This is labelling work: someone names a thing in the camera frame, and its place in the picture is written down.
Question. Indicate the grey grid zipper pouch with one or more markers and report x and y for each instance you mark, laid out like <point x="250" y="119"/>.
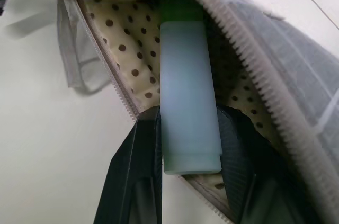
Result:
<point x="265" y="57"/>

